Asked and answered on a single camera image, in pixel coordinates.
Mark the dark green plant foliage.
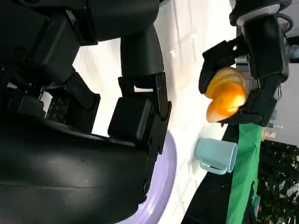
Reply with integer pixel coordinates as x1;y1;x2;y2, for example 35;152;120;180
256;140;299;224

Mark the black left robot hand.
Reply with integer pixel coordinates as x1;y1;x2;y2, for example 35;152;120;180
198;14;290;128

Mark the lilac plate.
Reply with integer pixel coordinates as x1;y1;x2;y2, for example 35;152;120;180
121;130;178;224

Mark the orange white toy bread roll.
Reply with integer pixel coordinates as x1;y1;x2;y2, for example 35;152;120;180
205;66;248;123

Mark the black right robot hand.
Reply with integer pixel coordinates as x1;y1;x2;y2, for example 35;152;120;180
0;0;172;224

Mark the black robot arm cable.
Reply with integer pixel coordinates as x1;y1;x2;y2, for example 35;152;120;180
275;13;294;35

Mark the green cloth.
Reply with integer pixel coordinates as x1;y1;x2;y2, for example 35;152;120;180
225;122;263;224

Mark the pale green mug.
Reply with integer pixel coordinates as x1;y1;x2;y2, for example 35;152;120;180
194;137;238;175

